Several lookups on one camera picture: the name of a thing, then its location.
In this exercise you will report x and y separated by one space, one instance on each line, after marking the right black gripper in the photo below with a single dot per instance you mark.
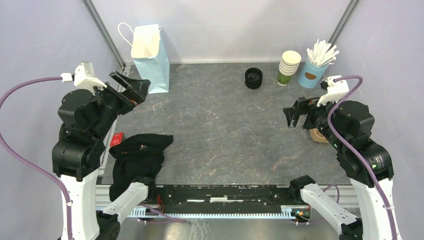
303 104

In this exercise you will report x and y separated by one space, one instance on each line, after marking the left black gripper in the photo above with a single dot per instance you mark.
137 91

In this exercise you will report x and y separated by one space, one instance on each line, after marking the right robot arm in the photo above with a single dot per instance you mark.
347 126

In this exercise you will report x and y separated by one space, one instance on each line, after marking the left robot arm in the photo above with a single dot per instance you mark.
87 115

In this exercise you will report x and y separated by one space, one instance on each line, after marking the brown pulp cup carrier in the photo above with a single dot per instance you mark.
317 136

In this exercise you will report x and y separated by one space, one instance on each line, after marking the blue straw holder can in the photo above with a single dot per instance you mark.
311 75

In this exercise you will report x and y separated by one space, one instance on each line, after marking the light blue paper bag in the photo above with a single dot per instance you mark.
149 55

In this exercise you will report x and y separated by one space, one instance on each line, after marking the stack of paper cups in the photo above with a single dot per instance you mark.
288 66

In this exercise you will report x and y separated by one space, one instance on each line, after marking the red card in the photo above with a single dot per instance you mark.
116 139

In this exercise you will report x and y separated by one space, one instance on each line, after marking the stack of black lids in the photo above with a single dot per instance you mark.
253 78

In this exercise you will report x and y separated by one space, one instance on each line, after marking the black cloth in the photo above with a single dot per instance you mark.
138 158

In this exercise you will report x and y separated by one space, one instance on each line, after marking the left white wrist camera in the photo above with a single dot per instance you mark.
84 77

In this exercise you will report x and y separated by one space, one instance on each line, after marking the white cable tray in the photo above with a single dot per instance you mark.
284 213

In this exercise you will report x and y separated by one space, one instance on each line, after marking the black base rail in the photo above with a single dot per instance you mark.
223 199

